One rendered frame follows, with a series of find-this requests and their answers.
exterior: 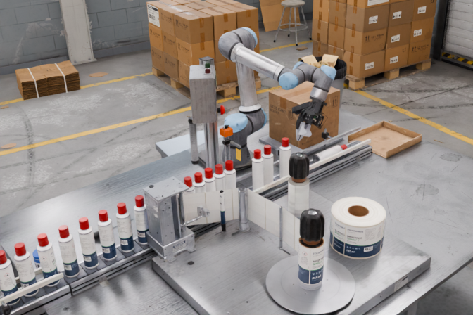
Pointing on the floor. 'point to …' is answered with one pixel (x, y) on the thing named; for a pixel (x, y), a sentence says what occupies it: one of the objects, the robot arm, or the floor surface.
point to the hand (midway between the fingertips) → (298, 137)
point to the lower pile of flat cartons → (47, 79)
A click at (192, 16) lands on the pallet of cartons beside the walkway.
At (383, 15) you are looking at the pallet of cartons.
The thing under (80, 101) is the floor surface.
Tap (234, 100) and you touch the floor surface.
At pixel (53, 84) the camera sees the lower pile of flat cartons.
